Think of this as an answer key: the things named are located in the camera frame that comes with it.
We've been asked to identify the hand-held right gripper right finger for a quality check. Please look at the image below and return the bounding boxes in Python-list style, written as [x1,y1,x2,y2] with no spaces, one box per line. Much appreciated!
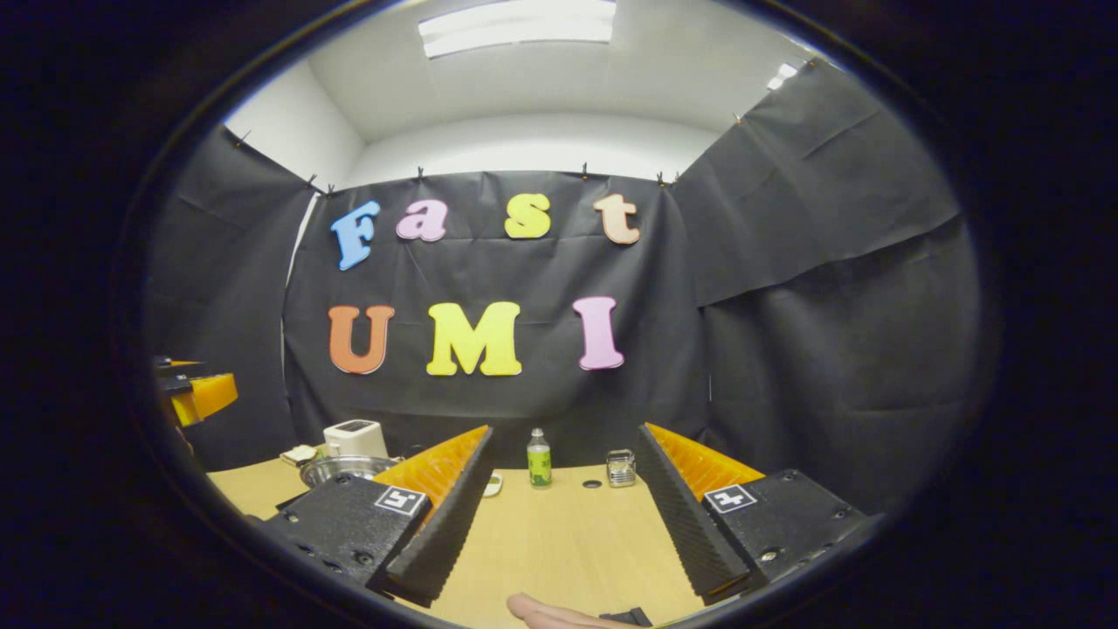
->
[635,422,871,609]

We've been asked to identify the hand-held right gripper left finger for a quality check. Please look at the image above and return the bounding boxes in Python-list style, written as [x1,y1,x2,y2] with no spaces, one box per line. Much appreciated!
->
[262,425,495,609]

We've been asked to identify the stainless steel pot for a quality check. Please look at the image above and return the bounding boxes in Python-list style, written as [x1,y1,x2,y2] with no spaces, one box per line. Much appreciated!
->
[299,454,400,489]

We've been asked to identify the green label drink bottle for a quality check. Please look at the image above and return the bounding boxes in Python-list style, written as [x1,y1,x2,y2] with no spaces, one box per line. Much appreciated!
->
[527,428,554,489]

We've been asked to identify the white toaster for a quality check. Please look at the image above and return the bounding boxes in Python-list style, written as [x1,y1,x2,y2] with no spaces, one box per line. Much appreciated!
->
[322,419,390,460]

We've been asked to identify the black backdrop cloth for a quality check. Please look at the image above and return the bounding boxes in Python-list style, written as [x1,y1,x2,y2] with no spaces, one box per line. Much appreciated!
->
[144,57,983,516]

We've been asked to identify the large ceiling light panel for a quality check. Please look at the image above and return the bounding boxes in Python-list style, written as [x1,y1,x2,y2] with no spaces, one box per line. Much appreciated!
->
[418,0,618,60]

